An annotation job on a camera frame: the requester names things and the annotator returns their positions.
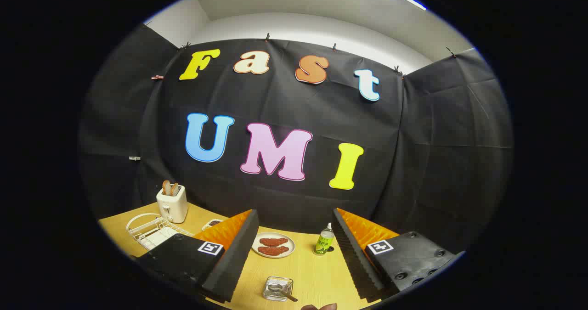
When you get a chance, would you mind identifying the black backdrop cloth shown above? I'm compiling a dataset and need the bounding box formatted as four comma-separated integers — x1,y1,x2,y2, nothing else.
78,23,514,255

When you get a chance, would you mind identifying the white drain tray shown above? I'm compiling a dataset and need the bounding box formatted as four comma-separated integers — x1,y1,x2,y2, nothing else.
140,227,182,250

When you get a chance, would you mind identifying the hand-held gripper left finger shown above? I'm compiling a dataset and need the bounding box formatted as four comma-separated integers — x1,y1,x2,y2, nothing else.
131,209,260,304

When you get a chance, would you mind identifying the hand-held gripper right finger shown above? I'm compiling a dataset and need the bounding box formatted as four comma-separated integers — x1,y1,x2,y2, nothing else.
332,208,465,301

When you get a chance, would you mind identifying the wooden handled metal spoon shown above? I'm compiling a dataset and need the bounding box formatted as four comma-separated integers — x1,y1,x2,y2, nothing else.
269,283,298,302

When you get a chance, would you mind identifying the white wire dish rack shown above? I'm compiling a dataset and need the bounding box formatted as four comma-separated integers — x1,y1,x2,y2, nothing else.
126,213,194,252

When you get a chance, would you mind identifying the white toaster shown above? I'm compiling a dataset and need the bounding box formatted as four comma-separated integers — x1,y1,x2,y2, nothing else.
156,185,188,224

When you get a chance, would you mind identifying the white round plate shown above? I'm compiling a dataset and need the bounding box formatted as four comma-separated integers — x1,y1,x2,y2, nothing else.
251,232,296,259

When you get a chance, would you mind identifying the metal wire basket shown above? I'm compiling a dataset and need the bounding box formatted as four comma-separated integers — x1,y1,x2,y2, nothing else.
262,276,294,302

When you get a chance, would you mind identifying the green label plastic bottle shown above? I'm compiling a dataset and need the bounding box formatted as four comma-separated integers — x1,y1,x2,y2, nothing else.
314,223,335,256

